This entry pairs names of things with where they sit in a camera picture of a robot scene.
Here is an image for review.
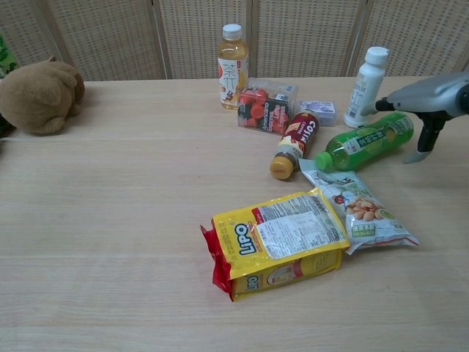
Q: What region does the white yogurt bottle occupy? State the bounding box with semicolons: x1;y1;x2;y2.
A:
343;45;391;130

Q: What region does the woven wooden folding screen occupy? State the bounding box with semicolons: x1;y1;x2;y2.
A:
0;0;469;82

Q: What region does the brown plush toy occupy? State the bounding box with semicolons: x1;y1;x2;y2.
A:
0;55;86;136

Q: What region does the nut snack bag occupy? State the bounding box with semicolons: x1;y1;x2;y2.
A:
298;158;421;256

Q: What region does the orange tea bottle white cap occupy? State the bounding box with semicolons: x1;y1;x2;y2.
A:
217;23;250;111

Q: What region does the green soda bottle leaf label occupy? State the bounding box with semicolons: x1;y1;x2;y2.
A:
0;34;20;80

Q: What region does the small purple box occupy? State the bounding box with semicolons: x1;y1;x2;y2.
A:
299;99;339;128

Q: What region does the yellow Lipo biscuit pack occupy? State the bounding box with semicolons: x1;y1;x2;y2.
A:
199;187;351;303

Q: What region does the clear coffee capsule box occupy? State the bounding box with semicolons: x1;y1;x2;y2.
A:
236;77;299;136

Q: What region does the green plastic drink bottle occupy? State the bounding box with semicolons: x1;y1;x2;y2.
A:
315;111;416;173

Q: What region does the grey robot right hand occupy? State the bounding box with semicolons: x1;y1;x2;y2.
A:
374;70;469;165

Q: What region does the Costa coffee bottle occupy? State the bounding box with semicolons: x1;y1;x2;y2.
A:
269;110;321;182

